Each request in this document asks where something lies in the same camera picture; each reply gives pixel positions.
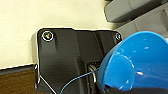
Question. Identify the blue bowl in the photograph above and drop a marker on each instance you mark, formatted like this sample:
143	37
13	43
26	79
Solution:
140	60

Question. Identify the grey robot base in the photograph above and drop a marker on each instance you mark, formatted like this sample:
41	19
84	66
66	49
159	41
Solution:
56	56

